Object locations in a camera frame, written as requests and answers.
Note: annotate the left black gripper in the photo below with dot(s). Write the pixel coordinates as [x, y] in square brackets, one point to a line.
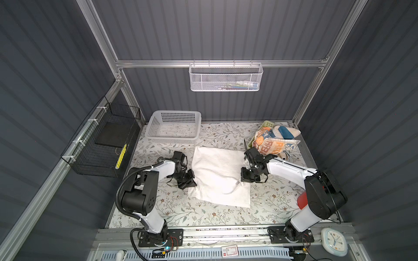
[190, 181]

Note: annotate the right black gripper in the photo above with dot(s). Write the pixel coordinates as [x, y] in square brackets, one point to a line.
[244, 177]

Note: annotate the white terry towel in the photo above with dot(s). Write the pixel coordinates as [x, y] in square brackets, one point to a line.
[218, 177]

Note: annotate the green plastic towel basket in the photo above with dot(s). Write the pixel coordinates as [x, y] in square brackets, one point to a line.
[265, 125]

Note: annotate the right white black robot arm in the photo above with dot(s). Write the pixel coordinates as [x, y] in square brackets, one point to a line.
[324, 194]

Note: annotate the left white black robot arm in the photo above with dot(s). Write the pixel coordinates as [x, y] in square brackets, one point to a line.
[137, 193]

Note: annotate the orange patterned towel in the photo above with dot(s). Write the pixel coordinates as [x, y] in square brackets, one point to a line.
[266, 143]

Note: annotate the blue white towel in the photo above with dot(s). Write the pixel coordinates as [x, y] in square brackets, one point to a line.
[282, 132]

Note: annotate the white plastic laundry basket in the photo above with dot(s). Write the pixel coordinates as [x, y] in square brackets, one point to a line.
[174, 127]

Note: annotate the red pen cup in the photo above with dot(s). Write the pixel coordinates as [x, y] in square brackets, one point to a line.
[302, 200]

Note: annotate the black pad in basket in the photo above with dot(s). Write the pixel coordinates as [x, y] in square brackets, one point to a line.
[113, 135]

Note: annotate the red white label card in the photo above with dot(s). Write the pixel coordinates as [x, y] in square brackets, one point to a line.
[229, 251]

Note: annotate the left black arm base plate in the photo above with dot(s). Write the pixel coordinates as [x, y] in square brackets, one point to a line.
[168, 237]

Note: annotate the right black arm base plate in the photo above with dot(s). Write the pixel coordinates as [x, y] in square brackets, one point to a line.
[286, 234]

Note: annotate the white ventilated cable duct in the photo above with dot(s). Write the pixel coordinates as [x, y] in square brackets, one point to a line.
[217, 254]

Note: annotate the black wire wall basket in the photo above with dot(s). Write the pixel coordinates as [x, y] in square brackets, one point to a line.
[87, 158]

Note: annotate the white wire wall basket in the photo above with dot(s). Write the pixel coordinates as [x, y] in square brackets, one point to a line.
[223, 77]

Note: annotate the white wall clock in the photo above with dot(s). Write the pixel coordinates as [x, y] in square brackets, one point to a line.
[334, 242]

